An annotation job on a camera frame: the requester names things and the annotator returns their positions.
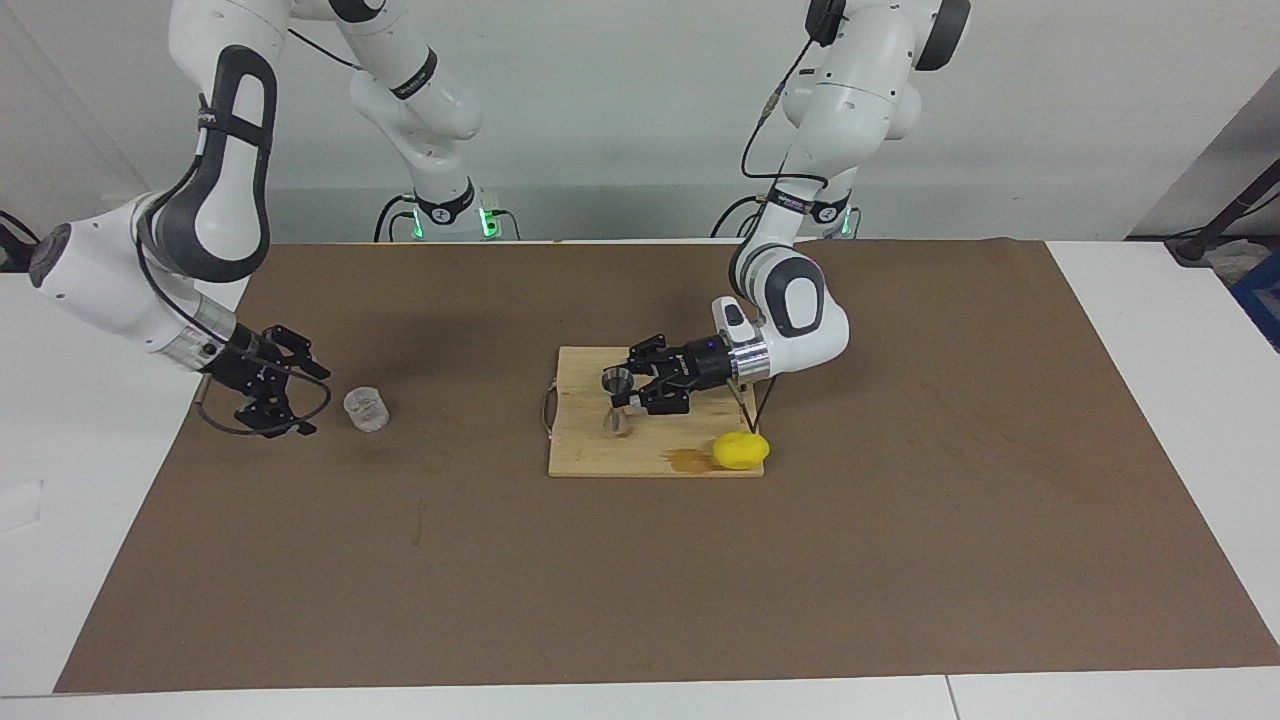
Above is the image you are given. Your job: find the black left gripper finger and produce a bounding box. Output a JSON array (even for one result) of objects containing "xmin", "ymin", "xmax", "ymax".
[
  {"xmin": 627, "ymin": 333, "xmax": 674, "ymax": 374},
  {"xmin": 611, "ymin": 384, "xmax": 692, "ymax": 417}
]

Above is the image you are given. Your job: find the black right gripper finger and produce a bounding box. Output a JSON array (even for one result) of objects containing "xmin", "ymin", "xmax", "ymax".
[
  {"xmin": 261, "ymin": 324, "xmax": 332, "ymax": 382},
  {"xmin": 235, "ymin": 384, "xmax": 320, "ymax": 439}
]

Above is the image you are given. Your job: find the steel double jigger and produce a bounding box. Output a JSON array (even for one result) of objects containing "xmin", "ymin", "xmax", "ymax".
[{"xmin": 600, "ymin": 366, "xmax": 637, "ymax": 440}]

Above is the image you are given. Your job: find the small clear glass cup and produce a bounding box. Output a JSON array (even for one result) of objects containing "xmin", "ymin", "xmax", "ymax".
[{"xmin": 343, "ymin": 386, "xmax": 390, "ymax": 434}]

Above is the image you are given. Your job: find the bamboo cutting board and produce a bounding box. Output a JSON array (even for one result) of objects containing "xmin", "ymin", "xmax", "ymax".
[{"xmin": 541, "ymin": 346, "xmax": 767, "ymax": 479}]

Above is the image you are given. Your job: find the yellow lemon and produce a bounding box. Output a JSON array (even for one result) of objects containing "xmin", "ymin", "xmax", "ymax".
[{"xmin": 712, "ymin": 430, "xmax": 772, "ymax": 472}]

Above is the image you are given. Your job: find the brown paper table mat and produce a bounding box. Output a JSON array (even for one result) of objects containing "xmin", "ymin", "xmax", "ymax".
[{"xmin": 53, "ymin": 238, "xmax": 1280, "ymax": 695}]

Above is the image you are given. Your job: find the clear plastic sheet scrap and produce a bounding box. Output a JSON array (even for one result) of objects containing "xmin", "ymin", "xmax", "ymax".
[{"xmin": 0, "ymin": 478, "xmax": 47, "ymax": 534}]

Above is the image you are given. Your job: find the black stand leg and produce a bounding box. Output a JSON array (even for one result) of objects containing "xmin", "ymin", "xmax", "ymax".
[{"xmin": 1164, "ymin": 158, "xmax": 1280, "ymax": 267}]

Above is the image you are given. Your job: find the blue crate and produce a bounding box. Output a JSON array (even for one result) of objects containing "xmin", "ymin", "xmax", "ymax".
[{"xmin": 1229, "ymin": 248, "xmax": 1280, "ymax": 353}]

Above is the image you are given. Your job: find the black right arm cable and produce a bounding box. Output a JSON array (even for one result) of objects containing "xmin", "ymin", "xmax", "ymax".
[{"xmin": 133, "ymin": 27, "xmax": 363, "ymax": 439}]

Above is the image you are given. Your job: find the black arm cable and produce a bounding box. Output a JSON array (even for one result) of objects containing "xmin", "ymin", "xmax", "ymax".
[
  {"xmin": 734, "ymin": 35, "xmax": 833, "ymax": 437},
  {"xmin": 133, "ymin": 27, "xmax": 363, "ymax": 439}
]

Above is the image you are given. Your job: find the black base power cable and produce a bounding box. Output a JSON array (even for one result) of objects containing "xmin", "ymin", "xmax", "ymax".
[
  {"xmin": 374, "ymin": 192, "xmax": 420, "ymax": 244},
  {"xmin": 711, "ymin": 193, "xmax": 769, "ymax": 240}
]

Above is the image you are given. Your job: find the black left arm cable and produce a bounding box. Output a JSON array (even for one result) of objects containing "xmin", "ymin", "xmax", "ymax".
[{"xmin": 734, "ymin": 35, "xmax": 833, "ymax": 437}]

